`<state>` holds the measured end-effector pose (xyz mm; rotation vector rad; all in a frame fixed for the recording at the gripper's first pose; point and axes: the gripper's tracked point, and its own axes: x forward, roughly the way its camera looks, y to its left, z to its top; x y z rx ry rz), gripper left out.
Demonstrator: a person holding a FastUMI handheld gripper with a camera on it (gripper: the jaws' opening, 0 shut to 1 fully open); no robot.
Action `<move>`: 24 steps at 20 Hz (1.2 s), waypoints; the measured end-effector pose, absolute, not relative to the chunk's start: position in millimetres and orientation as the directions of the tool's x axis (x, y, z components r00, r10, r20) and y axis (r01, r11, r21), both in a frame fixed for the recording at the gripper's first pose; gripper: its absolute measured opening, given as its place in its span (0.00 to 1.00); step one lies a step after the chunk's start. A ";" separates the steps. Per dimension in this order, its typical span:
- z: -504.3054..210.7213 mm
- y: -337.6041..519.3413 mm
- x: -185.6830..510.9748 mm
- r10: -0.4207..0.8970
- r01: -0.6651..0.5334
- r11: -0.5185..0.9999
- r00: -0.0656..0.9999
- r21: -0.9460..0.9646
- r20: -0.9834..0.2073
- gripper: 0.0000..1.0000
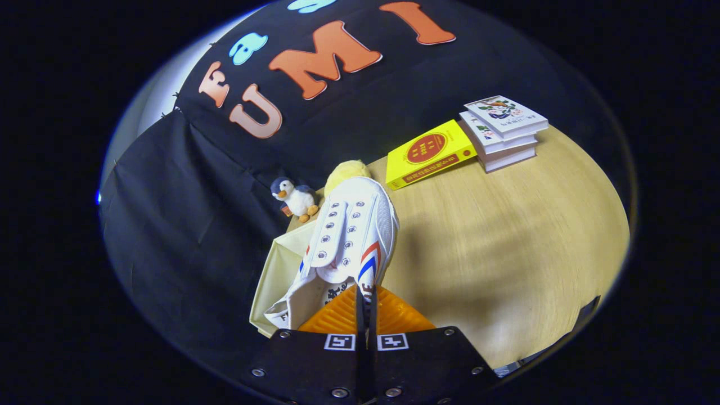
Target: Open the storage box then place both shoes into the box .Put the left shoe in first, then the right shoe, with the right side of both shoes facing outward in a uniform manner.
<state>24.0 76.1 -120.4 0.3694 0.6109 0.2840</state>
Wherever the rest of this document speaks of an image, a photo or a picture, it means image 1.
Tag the yellow book red circle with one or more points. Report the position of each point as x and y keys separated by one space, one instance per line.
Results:
x=427 y=152

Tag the black backdrop cloth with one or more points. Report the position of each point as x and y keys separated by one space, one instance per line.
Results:
x=185 y=225

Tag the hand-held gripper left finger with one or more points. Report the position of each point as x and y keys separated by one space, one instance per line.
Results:
x=358 y=363

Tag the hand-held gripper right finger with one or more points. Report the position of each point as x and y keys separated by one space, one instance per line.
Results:
x=375 y=364

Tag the white canvas shoe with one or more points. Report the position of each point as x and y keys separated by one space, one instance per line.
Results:
x=354 y=219

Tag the penguin plush toy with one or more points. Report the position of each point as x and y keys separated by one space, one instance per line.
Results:
x=295 y=197

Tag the yellow round plush bun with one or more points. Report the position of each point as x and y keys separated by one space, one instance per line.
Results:
x=343 y=171

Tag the cream fabric storage box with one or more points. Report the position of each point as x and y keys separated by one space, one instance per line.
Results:
x=275 y=275

